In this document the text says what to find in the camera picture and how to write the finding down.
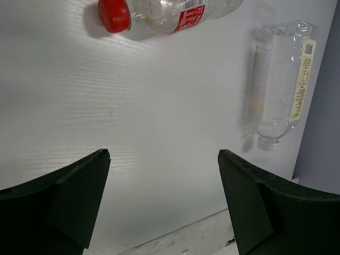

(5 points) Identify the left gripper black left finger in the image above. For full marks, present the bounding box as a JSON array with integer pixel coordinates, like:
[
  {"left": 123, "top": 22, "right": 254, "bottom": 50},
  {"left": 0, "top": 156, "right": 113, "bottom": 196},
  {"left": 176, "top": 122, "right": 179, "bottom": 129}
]
[{"left": 1, "top": 149, "right": 111, "bottom": 254}]

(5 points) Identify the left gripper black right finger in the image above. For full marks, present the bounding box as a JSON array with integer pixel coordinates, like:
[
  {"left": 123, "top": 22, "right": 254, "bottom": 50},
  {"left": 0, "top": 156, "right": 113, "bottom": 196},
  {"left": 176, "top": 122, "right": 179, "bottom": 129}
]
[{"left": 218, "top": 150, "right": 339, "bottom": 254}]

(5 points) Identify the white label clear bottle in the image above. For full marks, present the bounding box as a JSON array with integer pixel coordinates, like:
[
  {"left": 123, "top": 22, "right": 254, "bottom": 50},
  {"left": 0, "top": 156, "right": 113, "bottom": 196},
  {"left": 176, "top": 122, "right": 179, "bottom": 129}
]
[{"left": 246, "top": 20, "right": 319, "bottom": 151}]

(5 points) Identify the red label clear bottle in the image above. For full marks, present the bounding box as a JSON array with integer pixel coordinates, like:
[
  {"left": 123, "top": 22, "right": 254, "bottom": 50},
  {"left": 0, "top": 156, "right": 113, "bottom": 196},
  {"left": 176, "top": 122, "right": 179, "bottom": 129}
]
[{"left": 97, "top": 0, "right": 243, "bottom": 35}]

